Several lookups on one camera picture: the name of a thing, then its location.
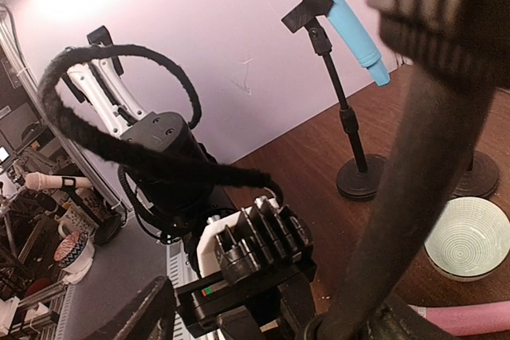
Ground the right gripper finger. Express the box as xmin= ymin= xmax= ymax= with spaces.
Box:
xmin=86 ymin=276 xmax=176 ymax=340

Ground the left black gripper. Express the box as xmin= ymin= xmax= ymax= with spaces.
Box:
xmin=175 ymin=264 xmax=316 ymax=338

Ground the black microphone stand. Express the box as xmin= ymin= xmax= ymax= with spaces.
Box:
xmin=453 ymin=150 xmax=500 ymax=198
xmin=281 ymin=0 xmax=386 ymax=201
xmin=306 ymin=0 xmax=509 ymax=339

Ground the pink toy microphone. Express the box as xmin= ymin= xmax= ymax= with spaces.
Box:
xmin=409 ymin=301 xmax=509 ymax=336

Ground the blue toy microphone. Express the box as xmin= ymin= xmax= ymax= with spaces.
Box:
xmin=327 ymin=0 xmax=390 ymax=86

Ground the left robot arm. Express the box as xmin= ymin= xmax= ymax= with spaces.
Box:
xmin=38 ymin=26 xmax=319 ymax=339

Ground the light green ceramic bowl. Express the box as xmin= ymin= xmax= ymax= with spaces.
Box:
xmin=424 ymin=197 xmax=509 ymax=282

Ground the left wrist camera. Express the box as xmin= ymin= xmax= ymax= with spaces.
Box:
xmin=197 ymin=196 xmax=314 ymax=286

